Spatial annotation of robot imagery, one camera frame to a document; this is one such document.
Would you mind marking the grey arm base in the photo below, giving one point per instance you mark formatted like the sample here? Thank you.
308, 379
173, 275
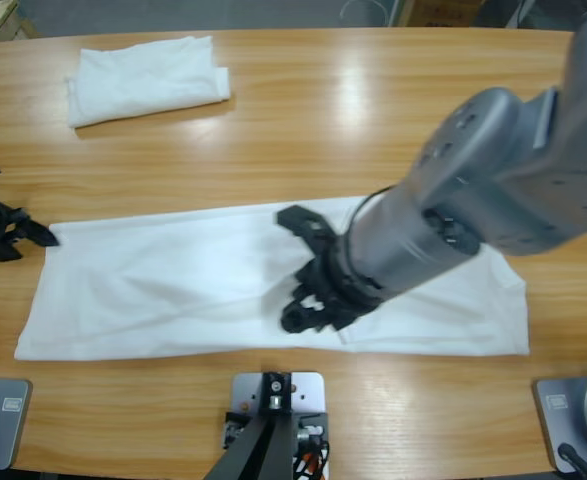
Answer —
563, 415
8, 425

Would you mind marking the orange clamp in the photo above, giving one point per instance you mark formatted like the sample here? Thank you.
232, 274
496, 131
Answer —
312, 457

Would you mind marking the white t-shirt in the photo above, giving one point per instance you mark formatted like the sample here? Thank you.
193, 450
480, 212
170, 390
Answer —
198, 280

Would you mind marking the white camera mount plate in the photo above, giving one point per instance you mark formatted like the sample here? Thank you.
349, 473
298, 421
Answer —
308, 395

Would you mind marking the dark camera post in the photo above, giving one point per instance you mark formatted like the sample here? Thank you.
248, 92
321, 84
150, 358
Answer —
253, 450

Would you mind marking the cardboard box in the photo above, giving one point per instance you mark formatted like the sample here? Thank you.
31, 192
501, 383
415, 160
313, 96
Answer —
445, 11

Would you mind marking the folded white cloth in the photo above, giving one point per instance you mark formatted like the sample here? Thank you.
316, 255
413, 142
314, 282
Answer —
143, 80

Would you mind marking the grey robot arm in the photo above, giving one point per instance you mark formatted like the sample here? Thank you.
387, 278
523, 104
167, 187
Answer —
498, 175

